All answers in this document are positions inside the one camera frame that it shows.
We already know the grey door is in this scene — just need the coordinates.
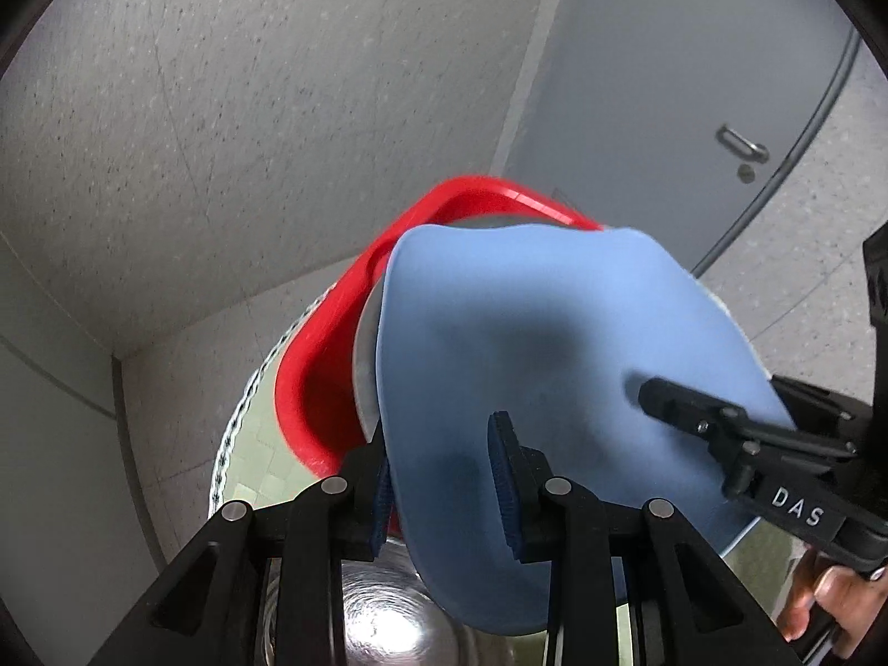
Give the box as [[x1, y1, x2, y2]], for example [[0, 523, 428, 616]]
[[501, 0, 862, 273]]

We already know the metal door handle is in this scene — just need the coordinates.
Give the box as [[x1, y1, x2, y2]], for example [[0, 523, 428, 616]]
[[717, 123, 770, 165]]

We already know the steel bowl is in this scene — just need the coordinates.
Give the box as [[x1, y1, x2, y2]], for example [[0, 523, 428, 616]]
[[260, 533, 556, 666]]

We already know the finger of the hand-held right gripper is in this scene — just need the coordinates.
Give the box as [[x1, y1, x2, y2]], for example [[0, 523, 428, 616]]
[[638, 376, 844, 497], [769, 375, 871, 441]]

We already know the blue plate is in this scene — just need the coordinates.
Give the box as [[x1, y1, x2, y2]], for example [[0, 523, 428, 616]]
[[375, 224, 795, 635]]

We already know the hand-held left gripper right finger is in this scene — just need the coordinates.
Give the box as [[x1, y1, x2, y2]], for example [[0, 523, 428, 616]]
[[486, 411, 806, 666]]

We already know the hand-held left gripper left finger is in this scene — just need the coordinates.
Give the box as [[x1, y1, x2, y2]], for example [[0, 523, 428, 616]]
[[87, 423, 398, 666]]

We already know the red plastic basin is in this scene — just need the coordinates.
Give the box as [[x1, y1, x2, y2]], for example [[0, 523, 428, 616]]
[[274, 175, 604, 535]]

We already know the person's right hand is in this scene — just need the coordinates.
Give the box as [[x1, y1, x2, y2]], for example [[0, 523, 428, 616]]
[[780, 547, 888, 660]]

